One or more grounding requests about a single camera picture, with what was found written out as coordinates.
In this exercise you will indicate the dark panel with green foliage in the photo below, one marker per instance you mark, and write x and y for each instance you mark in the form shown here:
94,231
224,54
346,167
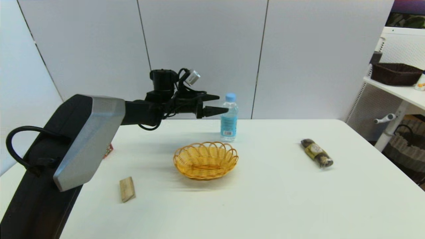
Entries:
406,16

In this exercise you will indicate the gold and brown chocolate pack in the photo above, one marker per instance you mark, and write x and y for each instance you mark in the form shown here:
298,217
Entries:
317,153

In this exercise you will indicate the grey wicker floor basket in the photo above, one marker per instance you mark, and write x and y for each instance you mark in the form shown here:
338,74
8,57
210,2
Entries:
406,149

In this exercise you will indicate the small black box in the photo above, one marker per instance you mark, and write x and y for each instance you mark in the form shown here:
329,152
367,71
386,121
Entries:
376,58

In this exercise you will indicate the small wooden block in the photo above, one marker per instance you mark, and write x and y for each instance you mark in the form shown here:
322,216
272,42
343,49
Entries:
127,190

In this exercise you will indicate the dark brown wicker tray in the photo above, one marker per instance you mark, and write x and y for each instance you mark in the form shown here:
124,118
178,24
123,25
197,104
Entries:
395,74

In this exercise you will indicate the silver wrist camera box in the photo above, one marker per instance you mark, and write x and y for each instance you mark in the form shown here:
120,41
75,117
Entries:
192,77

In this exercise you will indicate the yellow woven basket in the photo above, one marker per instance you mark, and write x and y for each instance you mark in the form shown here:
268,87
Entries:
206,161

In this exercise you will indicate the white shelf unit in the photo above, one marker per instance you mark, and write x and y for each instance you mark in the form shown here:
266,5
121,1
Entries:
398,93

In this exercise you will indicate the clear bottle with blue label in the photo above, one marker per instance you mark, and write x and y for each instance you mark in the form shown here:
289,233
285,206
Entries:
229,122

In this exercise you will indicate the small white and orange bottle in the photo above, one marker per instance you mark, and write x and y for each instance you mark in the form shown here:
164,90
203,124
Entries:
420,84

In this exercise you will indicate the red drink carton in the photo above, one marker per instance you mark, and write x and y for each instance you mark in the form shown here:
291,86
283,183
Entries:
108,151

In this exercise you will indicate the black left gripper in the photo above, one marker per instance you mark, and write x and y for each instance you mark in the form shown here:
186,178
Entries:
186,103

